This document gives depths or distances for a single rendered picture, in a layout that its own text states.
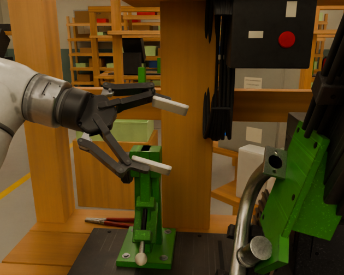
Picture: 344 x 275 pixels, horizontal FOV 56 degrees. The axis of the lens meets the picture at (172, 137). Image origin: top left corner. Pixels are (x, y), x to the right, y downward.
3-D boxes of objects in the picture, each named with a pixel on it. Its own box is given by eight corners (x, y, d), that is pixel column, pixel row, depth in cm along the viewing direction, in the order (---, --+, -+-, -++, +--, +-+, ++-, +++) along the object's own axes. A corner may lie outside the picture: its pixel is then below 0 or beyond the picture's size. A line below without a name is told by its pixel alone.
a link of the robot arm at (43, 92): (40, 63, 57) (72, 72, 57) (51, 91, 65) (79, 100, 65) (16, 103, 53) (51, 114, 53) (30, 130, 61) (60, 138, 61)
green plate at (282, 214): (321, 271, 52) (379, 153, 46) (271, 257, 52) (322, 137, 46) (299, 231, 63) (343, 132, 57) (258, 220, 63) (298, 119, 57)
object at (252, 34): (310, 69, 68) (319, -8, 64) (230, 68, 70) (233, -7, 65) (294, 65, 80) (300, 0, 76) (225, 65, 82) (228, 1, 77)
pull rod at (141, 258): (146, 268, 70) (146, 245, 68) (134, 268, 70) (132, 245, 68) (150, 252, 75) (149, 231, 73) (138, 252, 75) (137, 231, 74)
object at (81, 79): (165, 91, 984) (165, 13, 921) (71, 89, 1018) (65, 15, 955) (167, 89, 1035) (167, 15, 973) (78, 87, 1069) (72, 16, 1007)
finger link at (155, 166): (132, 154, 55) (131, 158, 54) (172, 166, 55) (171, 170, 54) (132, 161, 57) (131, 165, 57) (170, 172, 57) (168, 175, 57)
